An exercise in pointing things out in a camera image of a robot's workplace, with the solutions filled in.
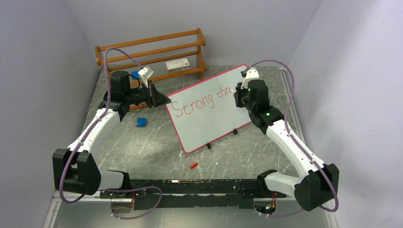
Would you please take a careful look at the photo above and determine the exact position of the blue eraser on shelf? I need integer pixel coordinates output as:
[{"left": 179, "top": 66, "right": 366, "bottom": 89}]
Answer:
[{"left": 131, "top": 71, "right": 139, "bottom": 80}]

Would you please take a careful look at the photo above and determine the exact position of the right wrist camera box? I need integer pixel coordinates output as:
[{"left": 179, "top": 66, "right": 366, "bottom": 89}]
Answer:
[{"left": 241, "top": 67, "right": 259, "bottom": 89}]

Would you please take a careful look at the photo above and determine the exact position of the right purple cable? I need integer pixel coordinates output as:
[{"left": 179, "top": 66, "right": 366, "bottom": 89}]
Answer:
[{"left": 241, "top": 60, "right": 340, "bottom": 213}]

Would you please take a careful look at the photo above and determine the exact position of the red marker cap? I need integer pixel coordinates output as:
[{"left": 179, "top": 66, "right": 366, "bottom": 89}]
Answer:
[{"left": 190, "top": 162, "right": 198, "bottom": 169}]

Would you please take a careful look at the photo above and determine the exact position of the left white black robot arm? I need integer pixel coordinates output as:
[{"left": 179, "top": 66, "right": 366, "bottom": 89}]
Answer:
[{"left": 52, "top": 71, "right": 171, "bottom": 198}]

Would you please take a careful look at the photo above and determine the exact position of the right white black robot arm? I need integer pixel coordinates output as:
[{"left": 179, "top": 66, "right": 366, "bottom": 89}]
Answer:
[{"left": 234, "top": 79, "right": 339, "bottom": 212}]

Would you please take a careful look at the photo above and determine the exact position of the blue eraser on table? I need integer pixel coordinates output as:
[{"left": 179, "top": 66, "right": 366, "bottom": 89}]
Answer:
[{"left": 135, "top": 117, "right": 148, "bottom": 127}]

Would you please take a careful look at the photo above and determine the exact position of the wooden three-tier shelf rack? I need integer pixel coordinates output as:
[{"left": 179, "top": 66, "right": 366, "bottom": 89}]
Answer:
[{"left": 95, "top": 28, "right": 207, "bottom": 82}]

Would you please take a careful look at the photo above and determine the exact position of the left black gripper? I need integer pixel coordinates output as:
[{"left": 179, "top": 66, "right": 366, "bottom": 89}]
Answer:
[{"left": 125, "top": 80, "right": 171, "bottom": 109}]

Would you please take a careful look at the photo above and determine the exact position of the wire whiteboard stand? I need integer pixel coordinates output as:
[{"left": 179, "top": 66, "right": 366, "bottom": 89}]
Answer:
[{"left": 205, "top": 128, "right": 238, "bottom": 149}]

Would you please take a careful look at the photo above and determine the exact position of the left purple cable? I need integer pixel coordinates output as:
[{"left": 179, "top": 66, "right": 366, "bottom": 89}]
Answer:
[{"left": 59, "top": 47, "right": 142, "bottom": 205}]

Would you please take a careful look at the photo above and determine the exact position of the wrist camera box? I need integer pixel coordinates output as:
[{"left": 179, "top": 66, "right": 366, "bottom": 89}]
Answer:
[
  {"left": 241, "top": 67, "right": 259, "bottom": 89},
  {"left": 138, "top": 66, "right": 154, "bottom": 88}
]

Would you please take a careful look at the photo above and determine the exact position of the white red marker box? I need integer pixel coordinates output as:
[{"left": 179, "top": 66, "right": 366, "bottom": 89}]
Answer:
[{"left": 165, "top": 58, "right": 190, "bottom": 74}]

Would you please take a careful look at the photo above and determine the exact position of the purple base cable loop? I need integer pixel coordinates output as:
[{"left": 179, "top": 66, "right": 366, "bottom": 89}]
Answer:
[{"left": 110, "top": 186, "right": 163, "bottom": 220}]

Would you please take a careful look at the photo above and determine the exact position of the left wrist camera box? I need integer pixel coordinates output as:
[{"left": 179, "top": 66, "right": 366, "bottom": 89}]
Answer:
[{"left": 138, "top": 66, "right": 154, "bottom": 88}]

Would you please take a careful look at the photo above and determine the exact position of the pink-framed whiteboard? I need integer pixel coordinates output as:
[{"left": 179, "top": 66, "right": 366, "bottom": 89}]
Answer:
[{"left": 166, "top": 65, "right": 250, "bottom": 153}]

